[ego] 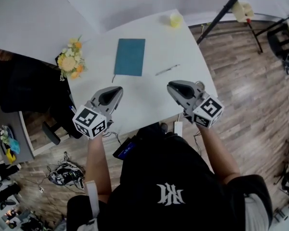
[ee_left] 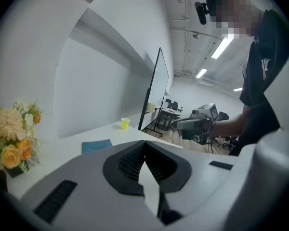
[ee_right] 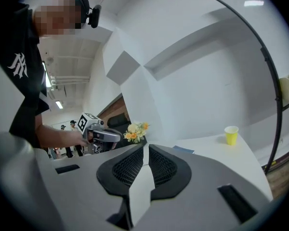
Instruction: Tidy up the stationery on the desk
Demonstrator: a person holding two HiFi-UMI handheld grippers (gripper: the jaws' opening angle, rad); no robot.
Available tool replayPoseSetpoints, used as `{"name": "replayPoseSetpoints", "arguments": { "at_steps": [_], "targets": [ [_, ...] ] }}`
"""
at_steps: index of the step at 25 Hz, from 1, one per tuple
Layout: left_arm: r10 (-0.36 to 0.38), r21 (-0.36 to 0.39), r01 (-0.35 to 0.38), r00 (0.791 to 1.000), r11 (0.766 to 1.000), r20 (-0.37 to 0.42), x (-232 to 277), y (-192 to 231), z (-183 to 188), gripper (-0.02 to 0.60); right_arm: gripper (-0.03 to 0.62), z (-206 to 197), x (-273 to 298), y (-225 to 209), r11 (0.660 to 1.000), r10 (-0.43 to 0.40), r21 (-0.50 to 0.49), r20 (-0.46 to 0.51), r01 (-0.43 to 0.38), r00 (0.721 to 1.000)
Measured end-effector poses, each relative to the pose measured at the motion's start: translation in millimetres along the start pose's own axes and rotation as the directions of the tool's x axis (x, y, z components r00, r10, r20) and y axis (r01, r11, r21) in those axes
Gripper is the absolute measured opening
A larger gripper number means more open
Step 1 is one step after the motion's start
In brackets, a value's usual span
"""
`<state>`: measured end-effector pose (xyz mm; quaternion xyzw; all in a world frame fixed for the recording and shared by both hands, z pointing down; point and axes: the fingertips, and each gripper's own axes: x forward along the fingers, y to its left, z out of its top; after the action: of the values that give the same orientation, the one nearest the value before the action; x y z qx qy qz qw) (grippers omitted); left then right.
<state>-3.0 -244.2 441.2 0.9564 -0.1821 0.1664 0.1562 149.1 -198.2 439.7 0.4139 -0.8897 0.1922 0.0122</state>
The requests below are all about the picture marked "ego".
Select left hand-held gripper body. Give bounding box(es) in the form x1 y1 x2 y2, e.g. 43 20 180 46
72 86 124 139

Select black side chair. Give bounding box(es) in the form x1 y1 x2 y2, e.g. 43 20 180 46
266 24 289 57

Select white desk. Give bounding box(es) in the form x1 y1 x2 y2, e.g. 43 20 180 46
60 8 219 137

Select person's black printed shirt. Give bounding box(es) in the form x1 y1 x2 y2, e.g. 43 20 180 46
66 123 274 231

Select person's right forearm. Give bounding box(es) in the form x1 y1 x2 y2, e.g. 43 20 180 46
195 124 241 185

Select yellow flowers in black pot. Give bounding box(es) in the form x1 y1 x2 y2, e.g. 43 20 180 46
54 34 88 82

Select white power strip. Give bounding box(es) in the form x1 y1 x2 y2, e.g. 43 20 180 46
173 121 183 137

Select black metal stand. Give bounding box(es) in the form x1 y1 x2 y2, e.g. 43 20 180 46
196 0 289 55

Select light blue bag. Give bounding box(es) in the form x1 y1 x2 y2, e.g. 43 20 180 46
8 138 20 153

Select black office chair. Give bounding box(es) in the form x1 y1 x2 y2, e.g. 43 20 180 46
0 53 75 146

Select blue notebook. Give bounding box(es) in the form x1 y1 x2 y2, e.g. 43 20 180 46
111 38 146 83

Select small white flower bunch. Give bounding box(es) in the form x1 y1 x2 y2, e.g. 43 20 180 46
0 126 12 144

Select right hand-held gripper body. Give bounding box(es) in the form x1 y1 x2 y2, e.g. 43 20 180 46
167 80 225 129

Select cream soft object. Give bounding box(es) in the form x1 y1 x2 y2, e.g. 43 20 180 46
231 0 255 23

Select black device with blue screen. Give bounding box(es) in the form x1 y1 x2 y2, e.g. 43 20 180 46
112 135 139 160

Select yellow pen holder cup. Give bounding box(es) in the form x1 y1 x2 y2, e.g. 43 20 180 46
168 12 184 29

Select bundle of cables on floor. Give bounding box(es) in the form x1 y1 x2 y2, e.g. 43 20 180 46
47 152 86 190

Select yellow toy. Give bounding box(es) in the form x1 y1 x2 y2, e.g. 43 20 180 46
5 148 17 164

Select grey table top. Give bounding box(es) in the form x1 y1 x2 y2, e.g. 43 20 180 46
0 109 36 165

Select person's left forearm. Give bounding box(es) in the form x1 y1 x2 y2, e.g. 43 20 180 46
85 135 113 197

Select white shoulder strap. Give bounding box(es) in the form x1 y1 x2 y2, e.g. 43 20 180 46
85 180 101 220

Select silver pen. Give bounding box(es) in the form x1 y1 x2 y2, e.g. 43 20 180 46
155 64 181 76

